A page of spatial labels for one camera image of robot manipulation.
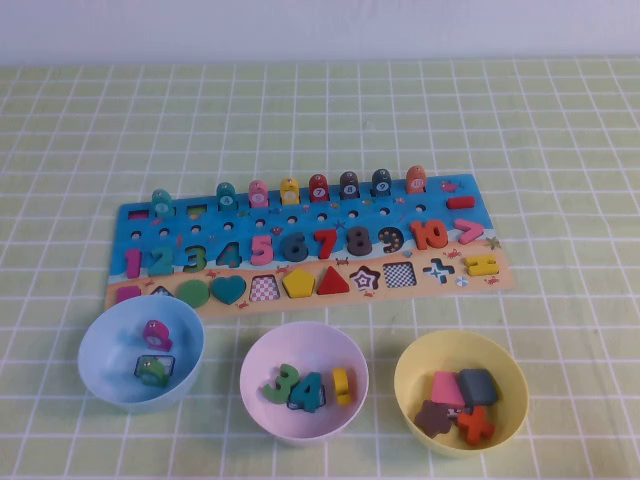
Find grey square shape piece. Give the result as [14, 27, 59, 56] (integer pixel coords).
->
[458, 368, 500, 409]

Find green checked tablecloth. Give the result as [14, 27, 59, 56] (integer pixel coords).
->
[0, 52, 640, 480]

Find teal number four piece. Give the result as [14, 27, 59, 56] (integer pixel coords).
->
[287, 373, 326, 414]

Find pink fish peg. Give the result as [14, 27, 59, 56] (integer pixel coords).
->
[248, 179, 270, 208]

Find pink plastic bowl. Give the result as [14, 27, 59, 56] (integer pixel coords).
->
[239, 321, 370, 448]

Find red fish peg numbered seven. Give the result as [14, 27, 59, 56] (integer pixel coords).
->
[308, 173, 329, 203]

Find orange number ten piece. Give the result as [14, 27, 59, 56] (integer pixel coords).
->
[409, 220, 450, 251]

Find brown star shape piece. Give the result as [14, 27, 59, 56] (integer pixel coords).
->
[413, 399, 454, 439]

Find green number three piece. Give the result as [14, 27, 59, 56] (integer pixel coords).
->
[263, 363, 301, 404]

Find red number seven piece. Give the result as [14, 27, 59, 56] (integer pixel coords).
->
[311, 228, 339, 260]

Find teal fish peg numbered two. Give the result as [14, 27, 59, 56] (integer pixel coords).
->
[151, 188, 175, 217]

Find pink greater-than sign piece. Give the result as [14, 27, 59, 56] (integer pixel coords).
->
[457, 219, 485, 245]

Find teal heart shape piece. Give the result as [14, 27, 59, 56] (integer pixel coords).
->
[210, 275, 248, 305]

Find teal number two piece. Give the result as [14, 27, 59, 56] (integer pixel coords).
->
[148, 244, 176, 275]

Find brown fish peg numbered eight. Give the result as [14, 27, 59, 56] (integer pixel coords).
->
[339, 170, 361, 200]

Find green circle shape piece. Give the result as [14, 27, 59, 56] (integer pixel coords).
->
[178, 279, 211, 309]

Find yellow pentagon shape piece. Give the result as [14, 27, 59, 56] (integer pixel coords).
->
[282, 268, 318, 299]

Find dark grey number six piece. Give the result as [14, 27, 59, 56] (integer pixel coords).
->
[282, 232, 310, 264]

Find pink number five piece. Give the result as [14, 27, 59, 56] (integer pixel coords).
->
[249, 234, 274, 267]

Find green fish peg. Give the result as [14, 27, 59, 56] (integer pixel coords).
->
[133, 354, 176, 387]

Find yellow equals sign piece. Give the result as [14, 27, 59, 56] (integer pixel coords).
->
[463, 254, 499, 277]

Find yellow plastic bowl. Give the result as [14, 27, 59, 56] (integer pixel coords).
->
[393, 329, 530, 459]

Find colourful wooden puzzle board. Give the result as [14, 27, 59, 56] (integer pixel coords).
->
[113, 173, 516, 321]

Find magenta fish peg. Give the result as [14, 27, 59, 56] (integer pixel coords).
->
[142, 319, 174, 352]

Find teal fish peg numbered four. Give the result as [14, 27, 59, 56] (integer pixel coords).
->
[215, 181, 237, 210]

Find brown number eight piece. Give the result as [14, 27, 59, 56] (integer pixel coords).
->
[346, 226, 373, 256]

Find light blue plastic bowl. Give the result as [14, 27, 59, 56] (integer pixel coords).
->
[77, 295, 206, 415]

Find orange plus sign piece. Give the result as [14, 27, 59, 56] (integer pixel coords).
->
[455, 405, 496, 445]

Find orange fish peg numbered ten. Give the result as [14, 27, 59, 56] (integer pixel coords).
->
[405, 165, 428, 194]

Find red triangle shape piece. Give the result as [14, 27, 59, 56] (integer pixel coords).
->
[316, 265, 352, 295]

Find pink trapezoid shape piece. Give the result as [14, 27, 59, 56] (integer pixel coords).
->
[430, 370, 466, 407]

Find slate fish peg numbered nine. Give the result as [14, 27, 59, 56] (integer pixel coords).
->
[370, 168, 392, 197]

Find yellow wooden number piece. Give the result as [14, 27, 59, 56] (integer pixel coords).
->
[332, 367, 351, 406]

